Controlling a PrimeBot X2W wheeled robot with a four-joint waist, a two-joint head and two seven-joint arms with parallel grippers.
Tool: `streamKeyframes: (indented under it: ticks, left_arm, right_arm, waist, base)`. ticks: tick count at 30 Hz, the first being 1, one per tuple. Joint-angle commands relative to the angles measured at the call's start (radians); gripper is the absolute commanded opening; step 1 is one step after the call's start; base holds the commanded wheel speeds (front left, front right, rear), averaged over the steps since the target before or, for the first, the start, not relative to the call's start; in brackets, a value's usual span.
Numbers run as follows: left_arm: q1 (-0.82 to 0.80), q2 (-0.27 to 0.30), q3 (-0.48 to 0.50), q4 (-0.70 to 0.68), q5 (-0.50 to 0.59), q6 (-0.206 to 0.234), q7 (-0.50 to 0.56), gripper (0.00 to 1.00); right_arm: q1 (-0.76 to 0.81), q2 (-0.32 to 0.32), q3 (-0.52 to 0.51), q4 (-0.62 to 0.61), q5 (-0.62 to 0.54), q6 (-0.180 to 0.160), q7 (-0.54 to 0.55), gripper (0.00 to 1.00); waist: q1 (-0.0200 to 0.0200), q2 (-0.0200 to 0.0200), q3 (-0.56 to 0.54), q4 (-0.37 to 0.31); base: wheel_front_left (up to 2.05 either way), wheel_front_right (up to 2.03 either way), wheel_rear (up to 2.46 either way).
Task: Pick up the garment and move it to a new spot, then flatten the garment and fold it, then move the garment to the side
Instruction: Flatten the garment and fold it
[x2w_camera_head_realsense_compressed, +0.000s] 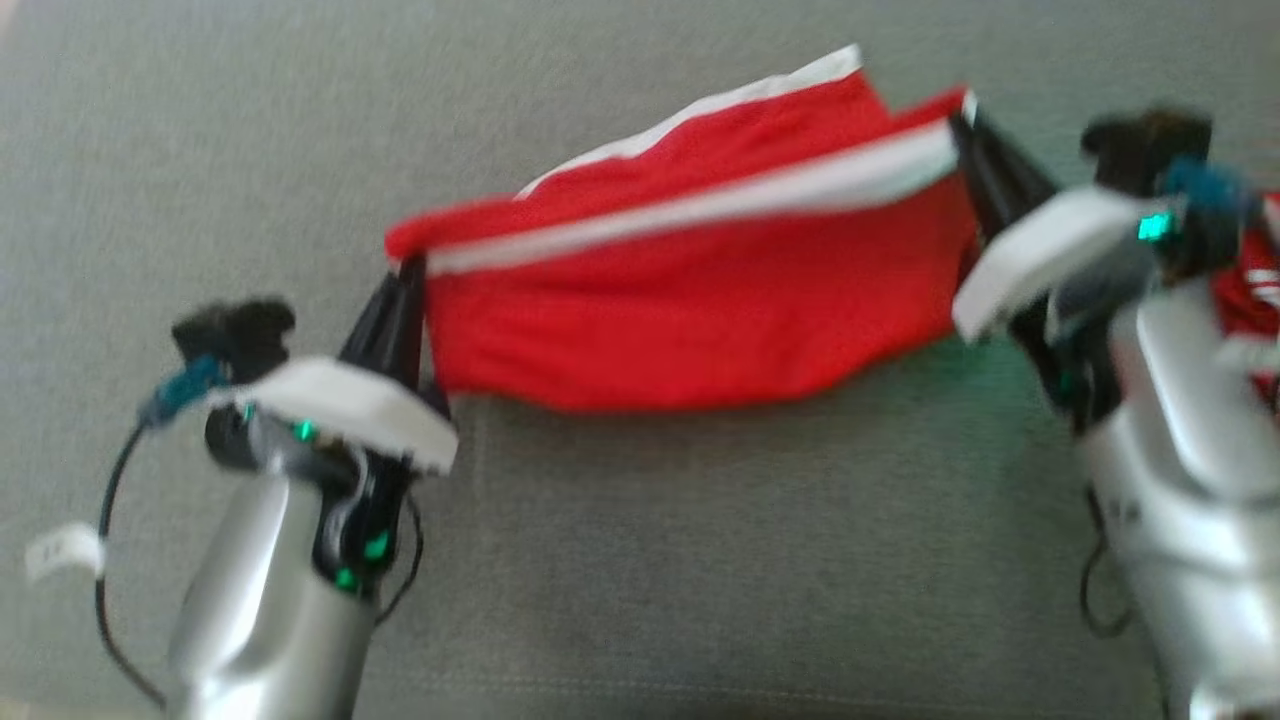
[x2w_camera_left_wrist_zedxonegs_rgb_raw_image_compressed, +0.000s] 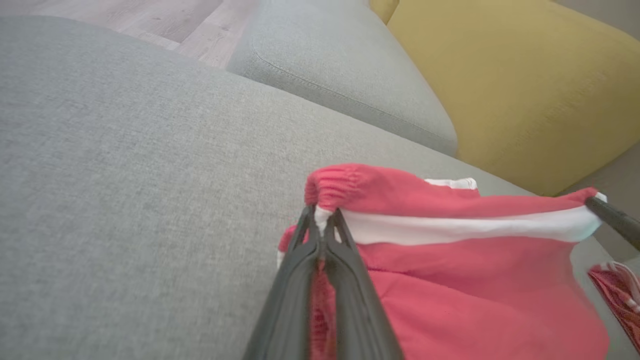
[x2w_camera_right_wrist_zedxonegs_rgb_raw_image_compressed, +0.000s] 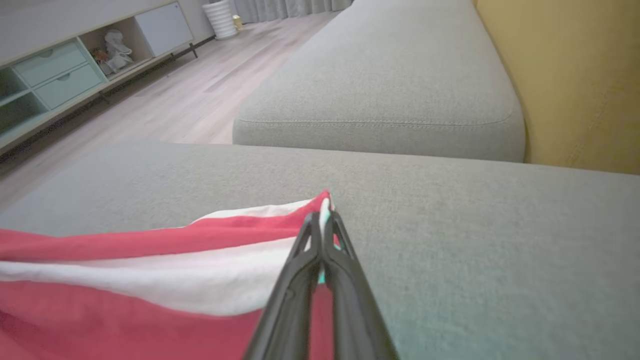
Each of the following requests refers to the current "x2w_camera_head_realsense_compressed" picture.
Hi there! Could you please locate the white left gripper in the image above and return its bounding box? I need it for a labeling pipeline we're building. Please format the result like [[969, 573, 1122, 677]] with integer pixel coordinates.
[[204, 254, 460, 597]]

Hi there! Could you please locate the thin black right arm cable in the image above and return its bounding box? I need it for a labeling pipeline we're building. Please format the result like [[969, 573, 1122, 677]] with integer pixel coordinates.
[[1078, 488, 1138, 641]]

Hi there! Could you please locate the left camera cable blue plug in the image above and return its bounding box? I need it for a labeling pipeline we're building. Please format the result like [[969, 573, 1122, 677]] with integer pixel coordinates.
[[94, 354, 233, 713]]

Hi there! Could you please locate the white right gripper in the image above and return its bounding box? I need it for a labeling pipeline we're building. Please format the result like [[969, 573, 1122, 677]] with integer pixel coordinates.
[[948, 104, 1179, 433]]

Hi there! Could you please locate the white left cable label tag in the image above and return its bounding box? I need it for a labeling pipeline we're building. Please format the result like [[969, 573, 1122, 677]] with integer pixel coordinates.
[[24, 521, 107, 585]]

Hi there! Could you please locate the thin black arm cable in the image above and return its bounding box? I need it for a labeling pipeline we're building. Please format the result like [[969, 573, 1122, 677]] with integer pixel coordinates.
[[372, 492, 427, 629], [1078, 488, 1138, 641]]

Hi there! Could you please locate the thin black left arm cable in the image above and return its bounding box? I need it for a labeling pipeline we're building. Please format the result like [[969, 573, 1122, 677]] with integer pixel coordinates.
[[372, 492, 427, 629]]

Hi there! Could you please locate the red basketball jersey white trim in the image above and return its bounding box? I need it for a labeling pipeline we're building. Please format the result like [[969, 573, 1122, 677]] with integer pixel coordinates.
[[384, 44, 1280, 414]]

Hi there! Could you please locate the grey fabric sofa seat cushion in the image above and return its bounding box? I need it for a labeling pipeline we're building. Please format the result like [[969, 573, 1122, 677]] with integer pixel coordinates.
[[0, 0, 1280, 720]]

